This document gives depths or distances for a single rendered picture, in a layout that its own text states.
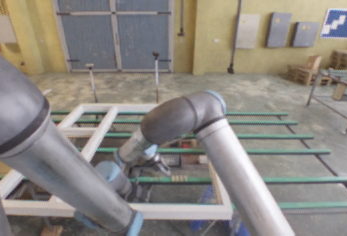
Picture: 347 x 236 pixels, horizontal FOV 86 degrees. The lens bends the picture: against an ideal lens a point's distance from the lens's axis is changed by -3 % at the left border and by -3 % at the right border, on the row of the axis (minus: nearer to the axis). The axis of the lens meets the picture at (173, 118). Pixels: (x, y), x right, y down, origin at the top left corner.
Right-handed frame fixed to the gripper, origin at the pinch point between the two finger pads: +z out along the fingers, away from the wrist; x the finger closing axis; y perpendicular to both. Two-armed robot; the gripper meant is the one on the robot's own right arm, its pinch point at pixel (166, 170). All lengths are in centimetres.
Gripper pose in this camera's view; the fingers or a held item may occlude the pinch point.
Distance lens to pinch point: 138.6
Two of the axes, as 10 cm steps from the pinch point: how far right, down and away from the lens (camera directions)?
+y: 8.0, -5.5, -2.5
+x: -0.3, -4.5, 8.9
